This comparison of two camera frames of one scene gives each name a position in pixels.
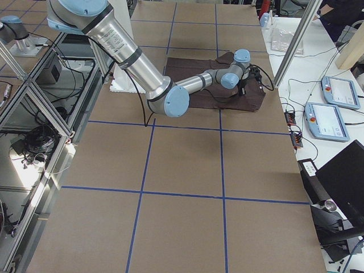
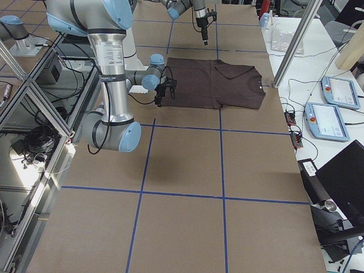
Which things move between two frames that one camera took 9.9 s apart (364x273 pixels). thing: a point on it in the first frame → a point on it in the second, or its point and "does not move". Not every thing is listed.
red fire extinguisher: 264,7 does not move
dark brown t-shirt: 218,96 does not move
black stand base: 329,227 does not move
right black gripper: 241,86 → 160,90
